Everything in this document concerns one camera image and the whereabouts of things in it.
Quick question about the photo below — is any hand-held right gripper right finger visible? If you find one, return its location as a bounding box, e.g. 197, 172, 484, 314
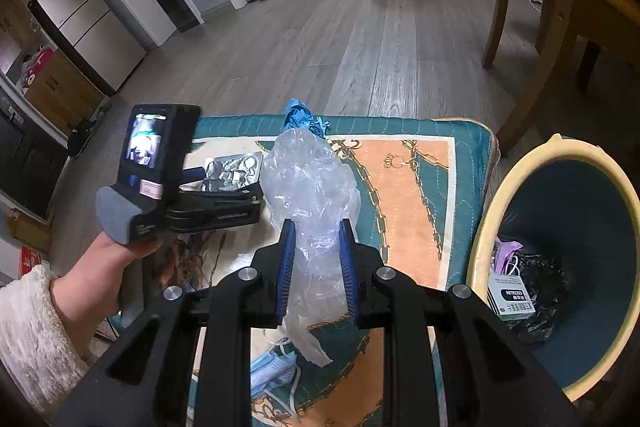
338, 218, 583, 427

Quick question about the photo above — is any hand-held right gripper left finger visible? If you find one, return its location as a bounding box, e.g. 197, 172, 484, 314
52, 218, 298, 427

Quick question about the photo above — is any silver blister pack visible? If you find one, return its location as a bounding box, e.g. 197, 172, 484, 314
202, 152, 264, 192

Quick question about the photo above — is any clear plastic bag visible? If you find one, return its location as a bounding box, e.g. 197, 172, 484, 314
261, 129, 362, 367

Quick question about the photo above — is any pink wrapper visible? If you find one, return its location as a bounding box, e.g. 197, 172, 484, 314
492, 239, 525, 275

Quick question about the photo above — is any white medicine box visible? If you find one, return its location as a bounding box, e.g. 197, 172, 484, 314
487, 272, 538, 320

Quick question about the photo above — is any black plastic bag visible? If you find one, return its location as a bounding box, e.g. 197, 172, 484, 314
505, 252, 571, 343

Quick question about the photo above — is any teal bin with yellow rim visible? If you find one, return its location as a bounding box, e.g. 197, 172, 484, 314
465, 133, 640, 403

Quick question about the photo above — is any person's left forearm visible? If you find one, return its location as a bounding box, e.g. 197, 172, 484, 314
0, 264, 91, 413

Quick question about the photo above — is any person's left hand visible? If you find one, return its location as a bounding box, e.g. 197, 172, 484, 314
50, 231, 178, 323

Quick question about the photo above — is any blue face mask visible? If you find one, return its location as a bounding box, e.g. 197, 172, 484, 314
249, 347, 302, 413

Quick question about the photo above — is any teal and orange printed mat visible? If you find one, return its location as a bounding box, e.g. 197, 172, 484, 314
95, 114, 501, 427

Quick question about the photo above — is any brown cardboard box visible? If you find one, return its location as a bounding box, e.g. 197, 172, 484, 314
20, 47, 106, 128

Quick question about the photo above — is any crumpled blue glove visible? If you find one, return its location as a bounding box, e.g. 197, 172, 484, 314
282, 98, 331, 138

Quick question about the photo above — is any dark cabinet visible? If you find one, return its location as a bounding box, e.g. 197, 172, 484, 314
0, 74, 71, 223

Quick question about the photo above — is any white refrigerator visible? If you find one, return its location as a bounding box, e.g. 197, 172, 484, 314
27, 0, 147, 96

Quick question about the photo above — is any red white carton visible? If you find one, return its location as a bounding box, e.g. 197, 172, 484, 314
15, 247, 43, 280

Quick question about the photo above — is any wooden chair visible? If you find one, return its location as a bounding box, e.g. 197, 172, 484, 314
481, 0, 640, 158

